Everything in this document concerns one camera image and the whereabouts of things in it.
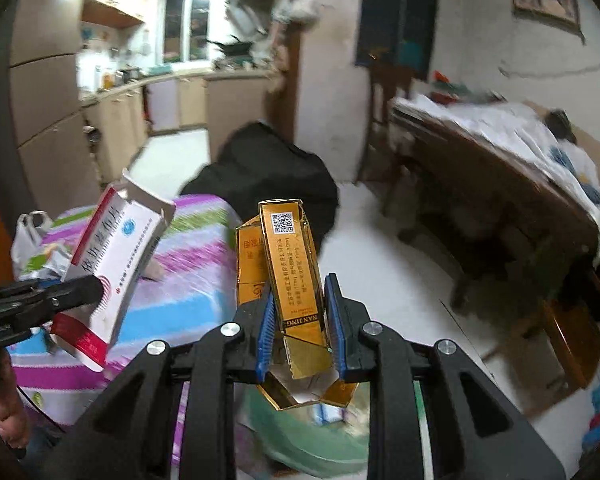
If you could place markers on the wooden stool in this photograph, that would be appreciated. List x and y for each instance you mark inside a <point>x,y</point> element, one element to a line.
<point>565,335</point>

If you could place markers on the white red medicine box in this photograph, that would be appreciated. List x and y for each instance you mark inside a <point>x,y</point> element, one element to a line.
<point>115,245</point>

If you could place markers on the person's left hand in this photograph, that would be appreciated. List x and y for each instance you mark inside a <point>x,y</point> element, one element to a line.
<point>2,410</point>

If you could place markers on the striped floral tablecloth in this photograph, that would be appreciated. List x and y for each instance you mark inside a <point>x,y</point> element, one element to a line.
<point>195,280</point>

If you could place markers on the kitchen window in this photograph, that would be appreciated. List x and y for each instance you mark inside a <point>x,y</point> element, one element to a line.
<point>195,20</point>

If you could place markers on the beige kitchen counter cabinets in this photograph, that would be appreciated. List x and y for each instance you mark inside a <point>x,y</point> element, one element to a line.
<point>125,115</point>

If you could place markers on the wooden chair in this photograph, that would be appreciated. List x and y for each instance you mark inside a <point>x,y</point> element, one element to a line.
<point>387,95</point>

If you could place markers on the beige refrigerator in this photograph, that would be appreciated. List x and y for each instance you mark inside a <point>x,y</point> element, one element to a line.
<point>50,85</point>

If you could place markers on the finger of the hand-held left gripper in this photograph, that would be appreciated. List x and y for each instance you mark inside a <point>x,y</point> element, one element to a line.
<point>55,300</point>

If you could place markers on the white blue carton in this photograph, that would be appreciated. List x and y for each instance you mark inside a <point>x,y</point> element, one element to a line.
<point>330,414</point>

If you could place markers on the green trash bin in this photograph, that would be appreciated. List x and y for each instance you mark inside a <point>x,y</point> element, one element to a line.
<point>300,452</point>

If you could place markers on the wooden dining table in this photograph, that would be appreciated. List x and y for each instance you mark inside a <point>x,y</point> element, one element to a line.
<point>485,180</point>

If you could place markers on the gold cigarette box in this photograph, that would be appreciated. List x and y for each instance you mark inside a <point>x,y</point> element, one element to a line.
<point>290,260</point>

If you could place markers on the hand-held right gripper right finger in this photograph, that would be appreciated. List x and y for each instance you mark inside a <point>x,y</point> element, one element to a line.
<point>337,330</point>

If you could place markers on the dark window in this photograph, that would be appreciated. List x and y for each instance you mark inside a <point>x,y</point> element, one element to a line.
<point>395,15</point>

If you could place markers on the black frying pan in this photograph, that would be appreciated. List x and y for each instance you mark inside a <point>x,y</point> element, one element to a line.
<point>232,47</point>

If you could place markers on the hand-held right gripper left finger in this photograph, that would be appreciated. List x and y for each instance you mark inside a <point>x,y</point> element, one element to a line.
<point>265,340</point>

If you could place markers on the white table cloth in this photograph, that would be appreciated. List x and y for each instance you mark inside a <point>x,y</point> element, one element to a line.
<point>500,120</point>

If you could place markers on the white plastic bag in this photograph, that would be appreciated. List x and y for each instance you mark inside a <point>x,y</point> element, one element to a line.
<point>25,247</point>

